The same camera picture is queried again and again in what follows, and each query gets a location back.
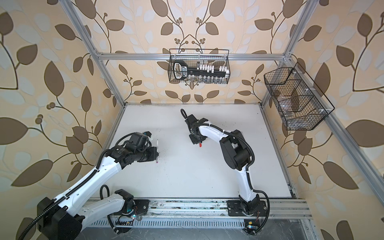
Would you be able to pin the black white tool in basket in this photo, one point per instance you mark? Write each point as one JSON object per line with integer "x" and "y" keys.
{"x": 201, "y": 72}

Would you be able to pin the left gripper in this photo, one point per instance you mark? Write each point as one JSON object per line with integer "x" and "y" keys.
{"x": 154, "y": 154}

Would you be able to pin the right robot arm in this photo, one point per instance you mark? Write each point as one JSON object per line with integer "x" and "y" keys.
{"x": 237, "y": 154}

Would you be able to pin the aluminium cage frame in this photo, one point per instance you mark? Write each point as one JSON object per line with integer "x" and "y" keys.
{"x": 339, "y": 166}

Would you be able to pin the thin pen red end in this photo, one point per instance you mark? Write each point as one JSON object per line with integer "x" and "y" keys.
{"x": 157, "y": 151}

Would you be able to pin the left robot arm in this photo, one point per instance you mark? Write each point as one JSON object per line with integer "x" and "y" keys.
{"x": 65, "y": 216}

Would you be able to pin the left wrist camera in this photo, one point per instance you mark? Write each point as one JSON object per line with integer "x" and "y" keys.
{"x": 147, "y": 134}

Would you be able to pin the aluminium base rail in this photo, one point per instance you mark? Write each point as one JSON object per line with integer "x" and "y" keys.
{"x": 195, "y": 208}

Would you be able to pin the back wire basket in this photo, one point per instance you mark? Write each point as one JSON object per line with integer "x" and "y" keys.
{"x": 216, "y": 57}

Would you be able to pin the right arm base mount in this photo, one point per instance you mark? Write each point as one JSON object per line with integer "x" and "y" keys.
{"x": 239, "y": 208}

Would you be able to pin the side wire basket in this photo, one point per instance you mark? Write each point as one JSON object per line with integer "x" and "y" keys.
{"x": 300, "y": 102}

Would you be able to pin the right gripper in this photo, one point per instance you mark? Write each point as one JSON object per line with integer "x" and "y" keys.
{"x": 194, "y": 141}

